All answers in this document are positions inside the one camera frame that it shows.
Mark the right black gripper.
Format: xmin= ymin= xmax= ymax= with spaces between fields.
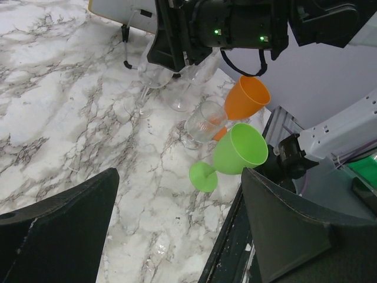
xmin=147 ymin=1 xmax=287 ymax=74

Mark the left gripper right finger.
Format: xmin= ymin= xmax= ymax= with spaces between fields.
xmin=242 ymin=168 xmax=376 ymax=282

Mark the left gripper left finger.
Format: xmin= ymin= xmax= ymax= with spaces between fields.
xmin=1 ymin=168 xmax=120 ymax=282

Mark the green plastic wine glass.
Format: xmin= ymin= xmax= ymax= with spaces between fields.
xmin=189 ymin=123 xmax=269 ymax=193

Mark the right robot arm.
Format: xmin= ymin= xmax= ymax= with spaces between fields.
xmin=147 ymin=1 xmax=376 ymax=189

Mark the orange plastic wine glass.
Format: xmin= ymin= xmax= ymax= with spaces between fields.
xmin=209 ymin=75 xmax=270 ymax=141

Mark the clear stemmed glass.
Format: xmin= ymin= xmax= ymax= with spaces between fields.
xmin=181 ymin=101 xmax=228 ymax=150

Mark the small whiteboard on stand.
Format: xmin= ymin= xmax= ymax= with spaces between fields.
xmin=88 ymin=0 xmax=157 ymax=70

